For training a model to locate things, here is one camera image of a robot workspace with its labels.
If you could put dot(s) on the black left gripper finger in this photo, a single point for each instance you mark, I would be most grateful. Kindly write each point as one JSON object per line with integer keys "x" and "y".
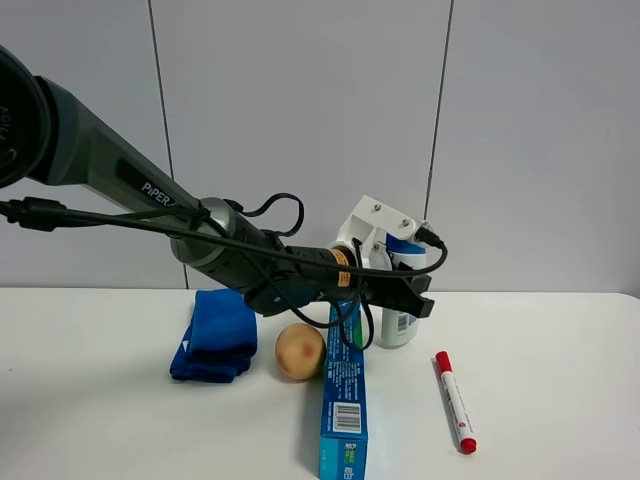
{"x": 419, "y": 282}

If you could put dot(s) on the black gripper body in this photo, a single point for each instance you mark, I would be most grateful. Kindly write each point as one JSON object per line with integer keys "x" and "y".
{"x": 372, "y": 285}

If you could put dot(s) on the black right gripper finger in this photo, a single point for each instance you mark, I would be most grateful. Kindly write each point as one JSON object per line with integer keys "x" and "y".
{"x": 397, "y": 295}

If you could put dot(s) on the white shampoo bottle blue cap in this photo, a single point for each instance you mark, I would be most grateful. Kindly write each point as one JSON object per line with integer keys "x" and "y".
{"x": 399, "y": 328}

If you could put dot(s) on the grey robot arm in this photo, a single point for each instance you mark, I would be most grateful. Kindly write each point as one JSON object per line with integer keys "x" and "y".
{"x": 49, "y": 136}

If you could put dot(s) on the yellow-red peach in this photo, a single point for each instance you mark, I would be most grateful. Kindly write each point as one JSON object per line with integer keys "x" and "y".
{"x": 300, "y": 352}

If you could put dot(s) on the red whiteboard marker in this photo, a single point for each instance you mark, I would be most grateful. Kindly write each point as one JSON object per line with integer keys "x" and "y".
{"x": 464, "y": 432}

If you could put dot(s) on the blue toothpaste box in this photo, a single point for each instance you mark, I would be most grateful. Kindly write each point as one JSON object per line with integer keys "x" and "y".
{"x": 343, "y": 444}

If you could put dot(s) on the folded blue microfiber cloth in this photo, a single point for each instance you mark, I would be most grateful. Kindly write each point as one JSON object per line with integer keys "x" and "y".
{"x": 220, "y": 341}

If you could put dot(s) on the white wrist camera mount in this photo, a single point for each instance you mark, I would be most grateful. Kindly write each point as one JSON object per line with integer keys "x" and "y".
{"x": 370, "y": 222}

